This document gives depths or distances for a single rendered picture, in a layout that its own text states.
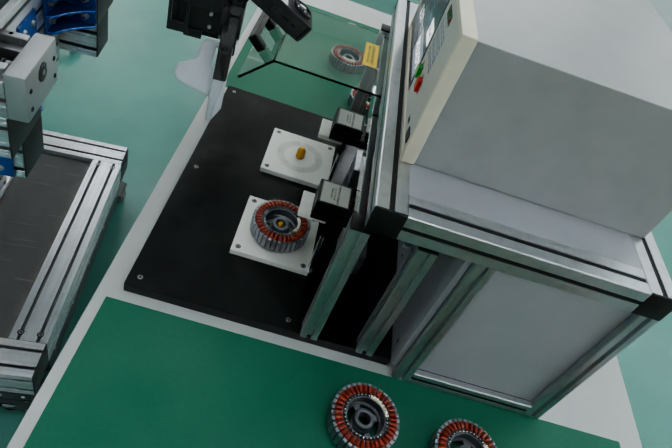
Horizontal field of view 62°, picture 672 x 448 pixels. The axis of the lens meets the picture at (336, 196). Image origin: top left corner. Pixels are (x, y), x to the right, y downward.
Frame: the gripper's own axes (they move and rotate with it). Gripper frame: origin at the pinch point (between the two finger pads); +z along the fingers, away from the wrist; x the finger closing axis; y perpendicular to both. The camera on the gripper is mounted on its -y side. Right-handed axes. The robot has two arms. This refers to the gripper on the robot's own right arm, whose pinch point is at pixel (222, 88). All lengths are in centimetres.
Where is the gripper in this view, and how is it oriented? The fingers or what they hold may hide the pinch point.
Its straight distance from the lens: 75.6
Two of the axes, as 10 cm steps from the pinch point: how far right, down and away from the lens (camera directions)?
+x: 0.1, 6.9, -7.2
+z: -2.9, 6.9, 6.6
